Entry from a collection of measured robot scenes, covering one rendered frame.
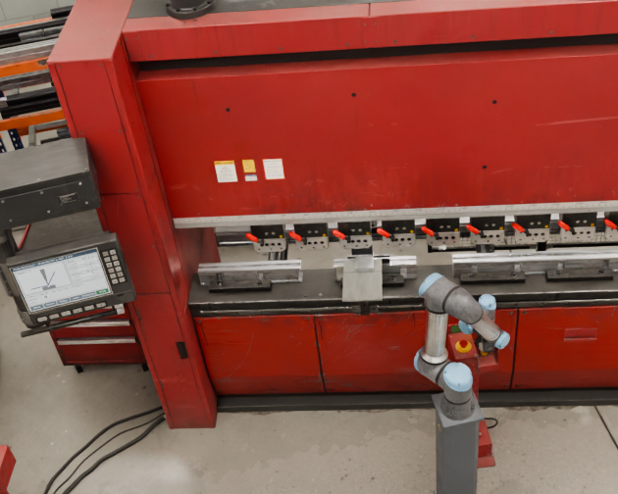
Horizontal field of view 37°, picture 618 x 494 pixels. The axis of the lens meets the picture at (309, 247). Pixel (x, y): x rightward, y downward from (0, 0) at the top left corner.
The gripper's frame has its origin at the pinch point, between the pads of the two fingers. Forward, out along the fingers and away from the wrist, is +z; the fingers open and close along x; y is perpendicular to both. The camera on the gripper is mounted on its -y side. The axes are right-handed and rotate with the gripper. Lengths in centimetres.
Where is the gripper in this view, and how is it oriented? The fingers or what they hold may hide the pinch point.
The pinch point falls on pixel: (485, 351)
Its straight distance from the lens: 434.1
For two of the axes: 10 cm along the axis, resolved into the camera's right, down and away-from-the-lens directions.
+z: 0.9, 6.7, 7.4
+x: -9.9, 1.4, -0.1
